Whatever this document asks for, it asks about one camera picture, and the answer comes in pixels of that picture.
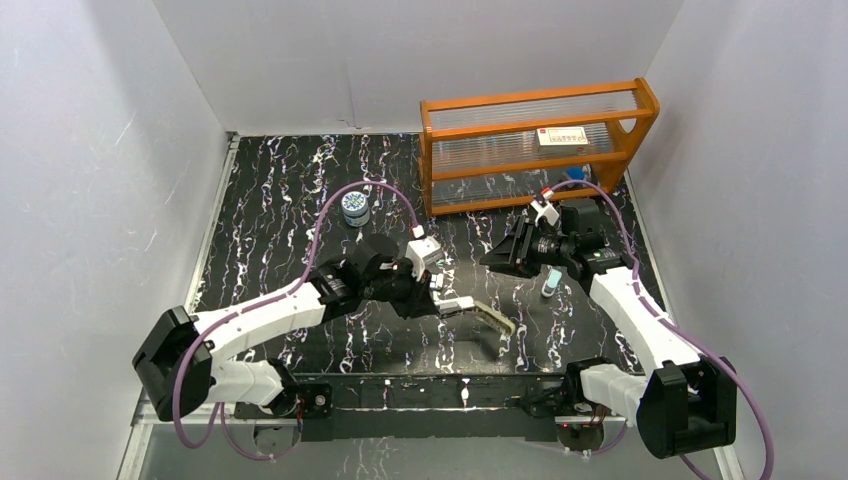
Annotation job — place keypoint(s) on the white metal stapler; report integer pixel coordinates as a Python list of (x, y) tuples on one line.
[(482, 312)]

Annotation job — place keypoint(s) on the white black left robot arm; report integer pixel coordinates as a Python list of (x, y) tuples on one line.
[(188, 360)]

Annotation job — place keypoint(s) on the orange wooden shelf rack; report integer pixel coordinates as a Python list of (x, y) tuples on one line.
[(480, 152)]

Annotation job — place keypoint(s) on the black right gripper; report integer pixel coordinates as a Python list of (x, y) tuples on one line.
[(508, 255)]

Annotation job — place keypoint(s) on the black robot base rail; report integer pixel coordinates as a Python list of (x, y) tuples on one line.
[(533, 406)]

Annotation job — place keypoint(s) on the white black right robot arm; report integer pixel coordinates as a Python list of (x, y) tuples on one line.
[(683, 402)]

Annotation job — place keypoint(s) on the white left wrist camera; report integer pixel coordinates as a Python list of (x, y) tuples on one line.
[(422, 250)]

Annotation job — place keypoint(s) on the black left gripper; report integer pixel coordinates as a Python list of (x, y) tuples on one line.
[(427, 295)]

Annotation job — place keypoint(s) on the blue white round jar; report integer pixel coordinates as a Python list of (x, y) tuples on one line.
[(355, 209)]

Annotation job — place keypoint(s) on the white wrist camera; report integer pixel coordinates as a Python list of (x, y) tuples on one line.
[(545, 212), (422, 250)]

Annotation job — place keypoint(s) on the white red box on shelf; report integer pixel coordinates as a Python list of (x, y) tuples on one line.
[(571, 140)]

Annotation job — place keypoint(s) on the blue grey stapler remover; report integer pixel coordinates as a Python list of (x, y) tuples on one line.
[(582, 172)]

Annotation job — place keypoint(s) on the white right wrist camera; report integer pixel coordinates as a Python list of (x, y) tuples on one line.
[(545, 212)]

